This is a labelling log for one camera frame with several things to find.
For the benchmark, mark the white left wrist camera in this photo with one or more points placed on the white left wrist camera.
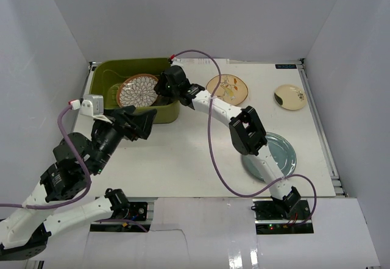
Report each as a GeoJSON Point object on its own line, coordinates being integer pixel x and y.
{"type": "Point", "coordinates": [90, 106]}

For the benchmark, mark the white paper sheets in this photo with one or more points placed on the white paper sheets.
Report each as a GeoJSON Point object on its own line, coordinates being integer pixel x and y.
{"type": "Point", "coordinates": [205, 61]}

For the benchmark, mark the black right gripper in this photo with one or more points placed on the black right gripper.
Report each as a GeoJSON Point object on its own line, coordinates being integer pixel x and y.
{"type": "Point", "coordinates": [159, 87]}

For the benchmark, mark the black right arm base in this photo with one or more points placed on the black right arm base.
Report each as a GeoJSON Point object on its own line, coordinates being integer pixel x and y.
{"type": "Point", "coordinates": [269, 221]}

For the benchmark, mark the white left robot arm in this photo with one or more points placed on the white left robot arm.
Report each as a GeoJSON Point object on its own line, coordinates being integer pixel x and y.
{"type": "Point", "coordinates": [25, 233]}

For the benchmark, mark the small cream flower plate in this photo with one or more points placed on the small cream flower plate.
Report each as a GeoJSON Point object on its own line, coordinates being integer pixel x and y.
{"type": "Point", "coordinates": [290, 97]}

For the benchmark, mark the light blue ceramic plate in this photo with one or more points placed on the light blue ceramic plate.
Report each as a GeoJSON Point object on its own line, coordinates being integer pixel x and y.
{"type": "Point", "coordinates": [282, 152]}

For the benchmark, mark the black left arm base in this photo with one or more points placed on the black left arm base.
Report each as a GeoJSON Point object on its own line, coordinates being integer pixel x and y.
{"type": "Point", "coordinates": [131, 219]}

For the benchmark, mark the beige bird branch plate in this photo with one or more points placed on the beige bird branch plate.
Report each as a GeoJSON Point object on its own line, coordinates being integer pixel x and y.
{"type": "Point", "coordinates": [232, 89]}

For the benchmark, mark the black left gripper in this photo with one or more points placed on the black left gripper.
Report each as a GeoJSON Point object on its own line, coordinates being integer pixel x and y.
{"type": "Point", "coordinates": [127, 124]}

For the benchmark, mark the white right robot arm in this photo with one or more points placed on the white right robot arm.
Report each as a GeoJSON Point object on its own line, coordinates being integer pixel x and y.
{"type": "Point", "coordinates": [247, 133]}

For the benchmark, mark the brown rimmed petal pattern bowl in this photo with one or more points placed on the brown rimmed petal pattern bowl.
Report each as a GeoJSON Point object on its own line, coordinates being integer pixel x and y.
{"type": "Point", "coordinates": [137, 91]}

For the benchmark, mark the blue label sticker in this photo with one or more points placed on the blue label sticker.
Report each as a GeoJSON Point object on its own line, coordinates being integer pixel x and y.
{"type": "Point", "coordinates": [285, 66]}

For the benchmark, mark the olive green plastic bin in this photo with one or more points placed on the olive green plastic bin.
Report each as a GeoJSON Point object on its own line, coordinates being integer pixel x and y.
{"type": "Point", "coordinates": [109, 76]}

